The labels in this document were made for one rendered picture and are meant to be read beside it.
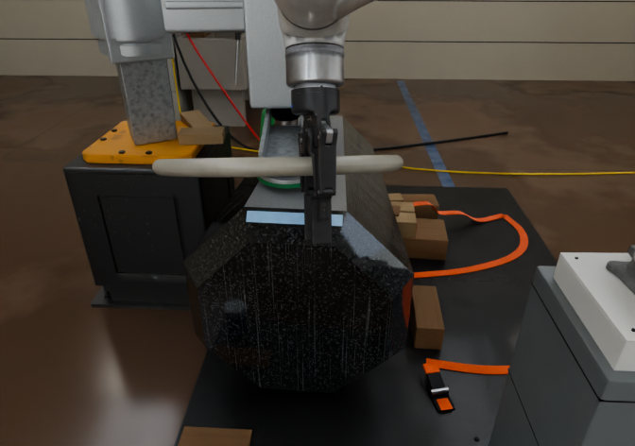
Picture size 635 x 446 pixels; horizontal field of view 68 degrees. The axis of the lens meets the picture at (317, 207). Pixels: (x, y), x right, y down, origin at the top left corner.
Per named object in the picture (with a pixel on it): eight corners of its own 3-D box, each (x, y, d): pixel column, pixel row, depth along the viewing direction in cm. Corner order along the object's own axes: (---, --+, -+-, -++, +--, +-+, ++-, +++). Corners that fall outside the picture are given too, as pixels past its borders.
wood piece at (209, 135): (179, 145, 215) (177, 134, 213) (182, 137, 224) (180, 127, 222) (223, 143, 216) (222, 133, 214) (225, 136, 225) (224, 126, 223)
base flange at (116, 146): (79, 162, 207) (77, 152, 205) (125, 127, 250) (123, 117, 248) (190, 165, 205) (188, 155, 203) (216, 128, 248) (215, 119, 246)
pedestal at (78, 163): (90, 306, 235) (50, 170, 200) (141, 236, 293) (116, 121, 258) (221, 311, 232) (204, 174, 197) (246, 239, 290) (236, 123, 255)
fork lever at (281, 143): (261, 100, 180) (261, 87, 177) (312, 99, 180) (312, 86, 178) (245, 171, 118) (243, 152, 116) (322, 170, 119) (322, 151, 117)
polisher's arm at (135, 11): (79, 42, 187) (63, -29, 175) (106, 29, 218) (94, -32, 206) (268, 39, 193) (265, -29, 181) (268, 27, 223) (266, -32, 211)
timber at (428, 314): (441, 350, 208) (444, 329, 202) (413, 348, 209) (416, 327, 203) (433, 305, 234) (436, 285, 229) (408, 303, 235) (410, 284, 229)
